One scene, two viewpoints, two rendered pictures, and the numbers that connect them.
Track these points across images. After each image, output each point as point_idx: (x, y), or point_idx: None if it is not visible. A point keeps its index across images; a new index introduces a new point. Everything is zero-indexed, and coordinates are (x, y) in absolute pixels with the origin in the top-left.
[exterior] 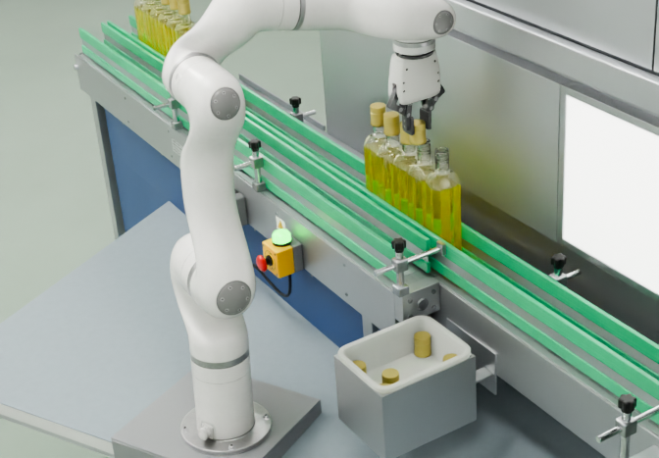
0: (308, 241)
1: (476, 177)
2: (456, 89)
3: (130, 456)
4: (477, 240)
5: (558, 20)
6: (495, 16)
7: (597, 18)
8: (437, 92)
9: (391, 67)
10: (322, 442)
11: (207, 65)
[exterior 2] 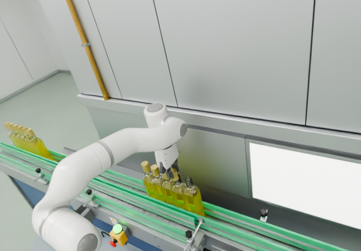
0: (130, 227)
1: (196, 176)
2: (178, 145)
3: None
4: (213, 208)
5: (235, 109)
6: (195, 113)
7: (262, 105)
8: (178, 155)
9: (157, 155)
10: None
11: (64, 221)
